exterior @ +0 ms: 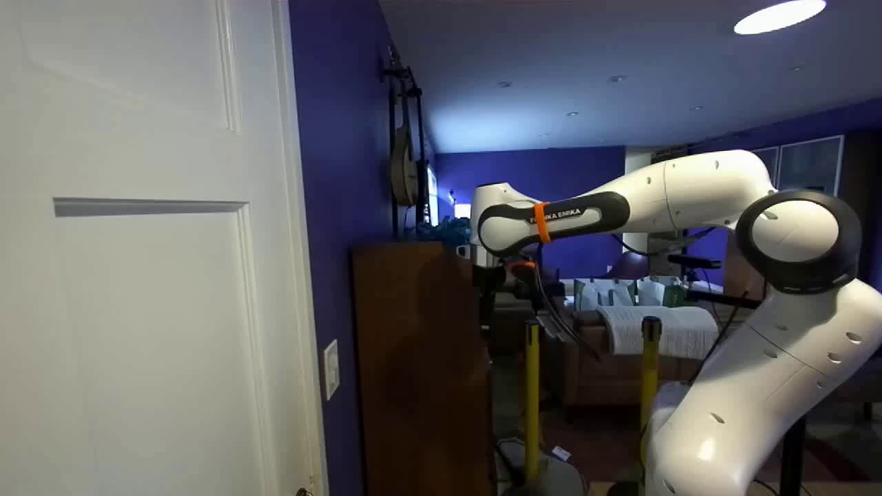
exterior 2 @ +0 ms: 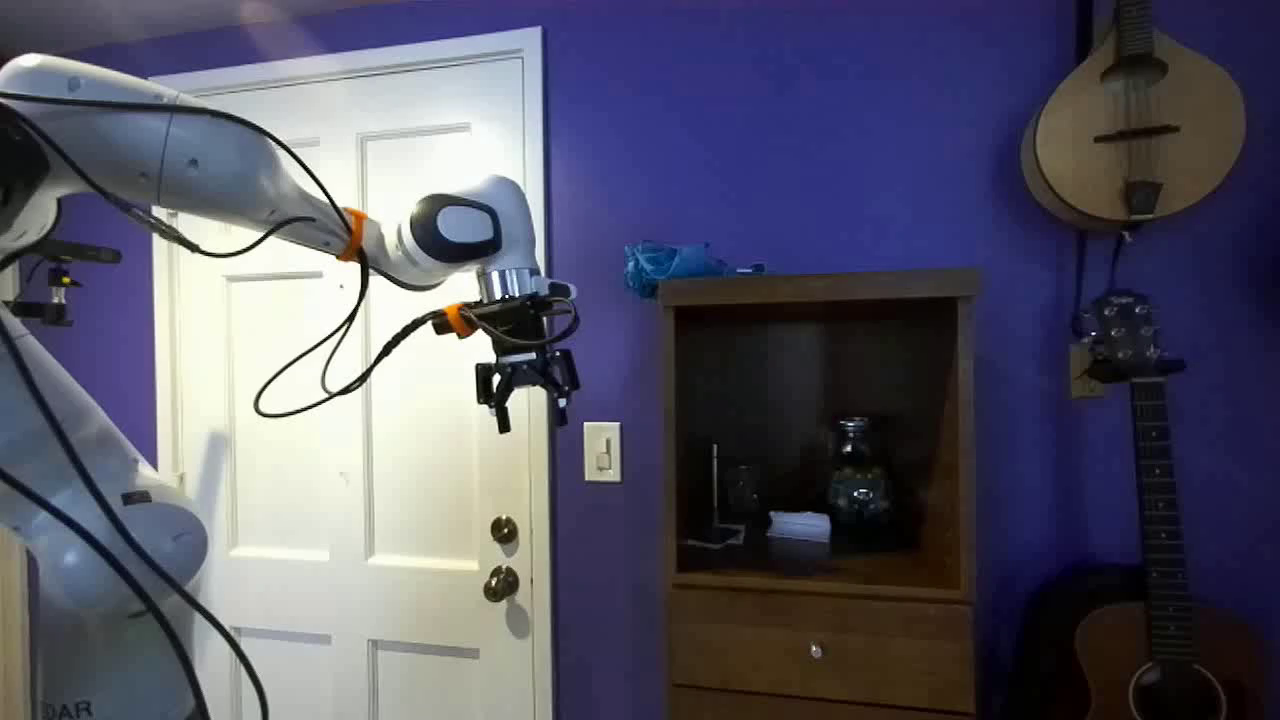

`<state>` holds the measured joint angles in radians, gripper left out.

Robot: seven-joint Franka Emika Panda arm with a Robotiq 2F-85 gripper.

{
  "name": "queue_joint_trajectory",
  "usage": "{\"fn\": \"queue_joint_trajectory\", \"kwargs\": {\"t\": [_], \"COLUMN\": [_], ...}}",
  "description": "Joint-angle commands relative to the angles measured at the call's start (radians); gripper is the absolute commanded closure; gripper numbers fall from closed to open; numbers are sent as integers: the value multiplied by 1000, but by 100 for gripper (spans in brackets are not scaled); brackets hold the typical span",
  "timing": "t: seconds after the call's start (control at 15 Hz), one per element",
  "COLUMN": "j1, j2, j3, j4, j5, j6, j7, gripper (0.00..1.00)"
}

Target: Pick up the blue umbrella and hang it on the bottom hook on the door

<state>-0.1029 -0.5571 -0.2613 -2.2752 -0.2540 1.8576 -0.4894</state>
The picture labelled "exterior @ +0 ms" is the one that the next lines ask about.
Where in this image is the white blanket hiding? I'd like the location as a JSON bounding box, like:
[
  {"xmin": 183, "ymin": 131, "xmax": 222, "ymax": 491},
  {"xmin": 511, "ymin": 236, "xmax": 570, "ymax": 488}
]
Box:
[{"xmin": 595, "ymin": 302, "xmax": 722, "ymax": 360}]

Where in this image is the brown sofa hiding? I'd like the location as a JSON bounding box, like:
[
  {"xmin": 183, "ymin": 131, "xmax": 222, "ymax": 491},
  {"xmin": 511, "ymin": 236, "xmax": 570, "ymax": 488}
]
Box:
[{"xmin": 555, "ymin": 273, "xmax": 740, "ymax": 409}]

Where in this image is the white light switch plate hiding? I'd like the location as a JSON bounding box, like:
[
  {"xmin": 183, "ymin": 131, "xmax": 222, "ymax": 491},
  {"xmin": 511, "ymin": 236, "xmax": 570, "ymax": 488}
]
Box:
[{"xmin": 320, "ymin": 336, "xmax": 344, "ymax": 402}]

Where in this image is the white panelled door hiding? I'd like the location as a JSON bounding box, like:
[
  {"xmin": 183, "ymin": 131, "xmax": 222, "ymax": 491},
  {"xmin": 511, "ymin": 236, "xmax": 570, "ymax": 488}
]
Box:
[{"xmin": 0, "ymin": 0, "xmax": 331, "ymax": 496}]

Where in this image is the brown wooden cabinet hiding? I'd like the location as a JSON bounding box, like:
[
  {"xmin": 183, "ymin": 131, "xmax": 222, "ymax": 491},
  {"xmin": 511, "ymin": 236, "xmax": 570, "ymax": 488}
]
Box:
[{"xmin": 350, "ymin": 240, "xmax": 497, "ymax": 496}]

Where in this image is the tall yellow stand pole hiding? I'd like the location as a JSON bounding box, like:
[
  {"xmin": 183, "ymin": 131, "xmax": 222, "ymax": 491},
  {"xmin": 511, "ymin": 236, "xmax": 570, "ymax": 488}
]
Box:
[{"xmin": 524, "ymin": 318, "xmax": 544, "ymax": 488}]

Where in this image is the round ceiling light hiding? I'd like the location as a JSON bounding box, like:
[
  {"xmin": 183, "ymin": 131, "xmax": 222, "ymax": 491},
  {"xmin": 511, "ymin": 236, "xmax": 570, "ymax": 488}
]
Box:
[{"xmin": 730, "ymin": 0, "xmax": 829, "ymax": 37}]

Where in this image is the short yellow stand pole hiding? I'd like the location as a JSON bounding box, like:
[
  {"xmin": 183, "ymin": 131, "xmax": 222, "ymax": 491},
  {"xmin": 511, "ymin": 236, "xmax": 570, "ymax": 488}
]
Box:
[{"xmin": 637, "ymin": 314, "xmax": 665, "ymax": 463}]

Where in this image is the black tripod pole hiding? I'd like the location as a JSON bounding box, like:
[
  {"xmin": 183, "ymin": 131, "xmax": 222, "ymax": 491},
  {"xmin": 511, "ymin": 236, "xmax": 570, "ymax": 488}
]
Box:
[{"xmin": 779, "ymin": 415, "xmax": 810, "ymax": 496}]

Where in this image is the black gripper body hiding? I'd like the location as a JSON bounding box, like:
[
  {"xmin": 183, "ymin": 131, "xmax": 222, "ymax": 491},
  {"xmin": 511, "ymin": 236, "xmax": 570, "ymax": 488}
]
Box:
[{"xmin": 475, "ymin": 260, "xmax": 511, "ymax": 333}]

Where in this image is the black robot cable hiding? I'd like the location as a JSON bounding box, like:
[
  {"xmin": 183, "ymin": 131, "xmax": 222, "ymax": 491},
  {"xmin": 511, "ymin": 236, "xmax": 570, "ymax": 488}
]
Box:
[{"xmin": 504, "ymin": 258, "xmax": 595, "ymax": 356}]

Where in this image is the hanging wooden mandolin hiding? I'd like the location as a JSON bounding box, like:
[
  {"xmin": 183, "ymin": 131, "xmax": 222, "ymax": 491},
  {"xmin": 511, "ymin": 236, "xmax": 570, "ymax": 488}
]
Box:
[{"xmin": 380, "ymin": 50, "xmax": 435, "ymax": 241}]

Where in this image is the glass fronted wall cabinet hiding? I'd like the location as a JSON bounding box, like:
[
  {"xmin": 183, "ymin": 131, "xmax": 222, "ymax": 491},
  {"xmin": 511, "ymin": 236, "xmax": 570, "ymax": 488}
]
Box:
[{"xmin": 758, "ymin": 131, "xmax": 847, "ymax": 200}]

